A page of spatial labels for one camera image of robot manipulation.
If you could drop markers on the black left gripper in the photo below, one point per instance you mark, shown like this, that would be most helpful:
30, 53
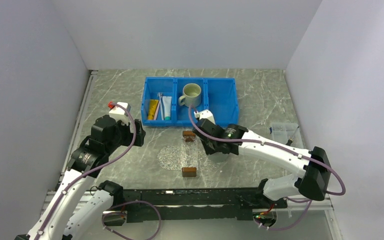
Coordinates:
139, 134

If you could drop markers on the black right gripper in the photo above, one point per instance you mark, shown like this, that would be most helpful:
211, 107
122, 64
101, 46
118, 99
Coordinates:
208, 150

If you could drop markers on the cream ceramic mug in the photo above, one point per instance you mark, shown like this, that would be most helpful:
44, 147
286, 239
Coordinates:
191, 95

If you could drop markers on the grey ceramic mug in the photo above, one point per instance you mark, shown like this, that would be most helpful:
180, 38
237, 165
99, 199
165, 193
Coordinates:
218, 157

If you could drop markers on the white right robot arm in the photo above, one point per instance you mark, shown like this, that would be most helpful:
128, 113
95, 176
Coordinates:
308, 169

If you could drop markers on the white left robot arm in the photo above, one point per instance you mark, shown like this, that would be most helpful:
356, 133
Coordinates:
61, 220

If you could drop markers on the yellow toothpaste tube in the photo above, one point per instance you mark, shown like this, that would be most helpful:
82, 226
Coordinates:
151, 109

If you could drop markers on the pink toothbrush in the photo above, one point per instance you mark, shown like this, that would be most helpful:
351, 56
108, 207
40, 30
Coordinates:
157, 112

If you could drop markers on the light blue toothbrush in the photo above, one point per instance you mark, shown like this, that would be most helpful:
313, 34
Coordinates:
161, 105

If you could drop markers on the white teal-capped toothpaste tube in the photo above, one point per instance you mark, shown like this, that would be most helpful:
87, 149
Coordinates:
167, 103

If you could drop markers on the blue right storage bin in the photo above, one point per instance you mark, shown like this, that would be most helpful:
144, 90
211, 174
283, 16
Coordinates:
220, 98

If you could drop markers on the clear plastic parts box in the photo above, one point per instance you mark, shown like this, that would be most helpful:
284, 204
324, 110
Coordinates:
281, 131

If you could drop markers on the yellow black screwdriver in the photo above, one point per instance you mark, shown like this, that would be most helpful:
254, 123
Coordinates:
291, 139

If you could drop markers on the blue left storage bin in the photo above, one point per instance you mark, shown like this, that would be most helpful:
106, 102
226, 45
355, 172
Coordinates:
152, 86

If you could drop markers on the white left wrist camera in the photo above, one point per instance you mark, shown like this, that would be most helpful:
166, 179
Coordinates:
118, 113

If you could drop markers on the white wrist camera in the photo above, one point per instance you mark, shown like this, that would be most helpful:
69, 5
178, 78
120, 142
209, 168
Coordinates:
118, 113
204, 114

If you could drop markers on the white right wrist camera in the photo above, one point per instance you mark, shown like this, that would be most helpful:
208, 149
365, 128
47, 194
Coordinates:
204, 114

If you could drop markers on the aluminium side rail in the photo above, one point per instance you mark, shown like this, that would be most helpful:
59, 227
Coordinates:
81, 116

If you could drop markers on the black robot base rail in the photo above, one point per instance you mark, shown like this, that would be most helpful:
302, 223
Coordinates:
141, 205

